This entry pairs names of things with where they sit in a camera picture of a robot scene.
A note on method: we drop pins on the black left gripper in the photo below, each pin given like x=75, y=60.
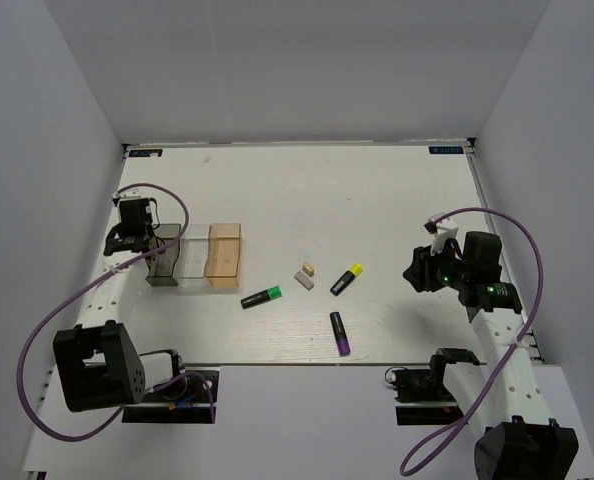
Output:
x=117, y=228

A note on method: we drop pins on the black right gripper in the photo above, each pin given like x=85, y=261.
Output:
x=420, y=271

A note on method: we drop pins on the yellow cap black highlighter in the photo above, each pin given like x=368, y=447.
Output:
x=346, y=279

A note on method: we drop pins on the purple cap black highlighter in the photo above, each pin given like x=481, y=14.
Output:
x=340, y=334

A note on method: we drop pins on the green cap black highlighter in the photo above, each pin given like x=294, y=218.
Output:
x=261, y=297

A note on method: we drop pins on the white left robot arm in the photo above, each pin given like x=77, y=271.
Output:
x=98, y=364

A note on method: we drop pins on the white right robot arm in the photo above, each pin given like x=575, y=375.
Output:
x=518, y=436

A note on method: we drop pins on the smoky grey plastic container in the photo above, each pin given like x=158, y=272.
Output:
x=162, y=266

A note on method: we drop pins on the clear plastic container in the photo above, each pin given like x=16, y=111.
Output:
x=190, y=269

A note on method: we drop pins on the left corner label sticker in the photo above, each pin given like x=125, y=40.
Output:
x=145, y=153

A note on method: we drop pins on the corner label sticker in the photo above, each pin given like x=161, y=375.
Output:
x=446, y=150
x=145, y=153

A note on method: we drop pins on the orange plastic container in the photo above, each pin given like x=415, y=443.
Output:
x=224, y=256

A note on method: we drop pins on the right corner label sticker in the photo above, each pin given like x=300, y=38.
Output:
x=446, y=150

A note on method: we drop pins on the white eraser block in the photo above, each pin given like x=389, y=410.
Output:
x=304, y=280

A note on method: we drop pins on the yellow eraser block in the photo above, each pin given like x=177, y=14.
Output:
x=308, y=269

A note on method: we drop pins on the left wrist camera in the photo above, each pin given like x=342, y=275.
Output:
x=132, y=206

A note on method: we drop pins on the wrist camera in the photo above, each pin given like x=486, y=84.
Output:
x=132, y=206
x=443, y=229

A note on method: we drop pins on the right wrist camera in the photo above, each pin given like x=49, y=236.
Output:
x=443, y=229

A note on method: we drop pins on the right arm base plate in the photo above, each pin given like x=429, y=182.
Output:
x=421, y=398

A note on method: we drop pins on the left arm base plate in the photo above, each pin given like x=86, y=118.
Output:
x=184, y=403

